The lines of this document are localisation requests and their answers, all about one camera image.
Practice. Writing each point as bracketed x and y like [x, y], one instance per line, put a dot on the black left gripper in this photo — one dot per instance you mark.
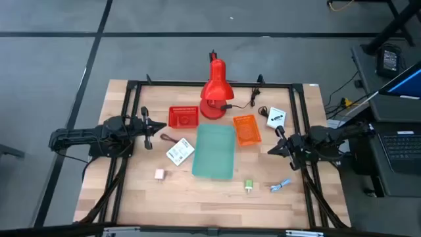
[146, 128]

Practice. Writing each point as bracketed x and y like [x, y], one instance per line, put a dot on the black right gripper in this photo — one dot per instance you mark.
[294, 146]

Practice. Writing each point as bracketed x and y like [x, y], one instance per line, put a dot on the white box with black picture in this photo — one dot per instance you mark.
[276, 118]

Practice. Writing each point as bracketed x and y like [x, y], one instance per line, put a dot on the white box with barcode labels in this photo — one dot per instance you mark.
[180, 152]

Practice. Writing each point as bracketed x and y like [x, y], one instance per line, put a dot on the pink wall charger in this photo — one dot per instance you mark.
[159, 173]

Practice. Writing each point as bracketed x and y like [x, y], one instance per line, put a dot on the green wall charger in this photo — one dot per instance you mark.
[248, 184]

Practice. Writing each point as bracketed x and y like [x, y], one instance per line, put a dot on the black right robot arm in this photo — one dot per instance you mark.
[329, 135]

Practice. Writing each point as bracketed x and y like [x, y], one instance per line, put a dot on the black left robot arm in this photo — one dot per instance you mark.
[75, 136]

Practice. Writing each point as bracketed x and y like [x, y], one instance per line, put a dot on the teal translucent plastic bin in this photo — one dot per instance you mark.
[213, 151]

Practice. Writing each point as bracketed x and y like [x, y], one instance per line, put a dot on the red plastic basket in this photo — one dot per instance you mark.
[174, 121]

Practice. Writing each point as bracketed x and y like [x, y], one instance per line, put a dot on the orange plastic basket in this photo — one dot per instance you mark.
[246, 131]

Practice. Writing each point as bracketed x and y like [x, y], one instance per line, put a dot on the white paper sheet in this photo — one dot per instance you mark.
[333, 123]

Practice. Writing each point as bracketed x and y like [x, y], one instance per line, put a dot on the red desk lamp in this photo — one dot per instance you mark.
[217, 85]

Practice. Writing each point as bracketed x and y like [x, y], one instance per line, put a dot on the yellow plug connector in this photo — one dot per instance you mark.
[346, 102]

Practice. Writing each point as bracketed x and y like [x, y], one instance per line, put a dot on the dark grey side desk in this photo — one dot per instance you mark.
[394, 112]

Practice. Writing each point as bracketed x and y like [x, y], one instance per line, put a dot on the black laptop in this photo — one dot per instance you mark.
[401, 148]

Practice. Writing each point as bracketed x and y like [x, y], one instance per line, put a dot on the black front crossbar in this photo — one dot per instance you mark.
[65, 230]

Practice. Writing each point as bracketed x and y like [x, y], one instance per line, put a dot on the black power adapter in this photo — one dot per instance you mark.
[389, 61]

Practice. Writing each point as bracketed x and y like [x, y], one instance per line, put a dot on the monitor with blue screen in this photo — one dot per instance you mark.
[408, 84]

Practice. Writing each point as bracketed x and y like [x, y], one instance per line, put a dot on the dark chair base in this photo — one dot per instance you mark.
[10, 151]

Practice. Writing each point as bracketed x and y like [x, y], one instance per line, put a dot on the black desk leg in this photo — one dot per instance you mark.
[394, 26]

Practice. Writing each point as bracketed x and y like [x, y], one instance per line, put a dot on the black aluminium table frame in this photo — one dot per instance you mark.
[171, 83]

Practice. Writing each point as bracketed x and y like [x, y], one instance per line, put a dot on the grey metal bracket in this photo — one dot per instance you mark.
[121, 232]
[304, 233]

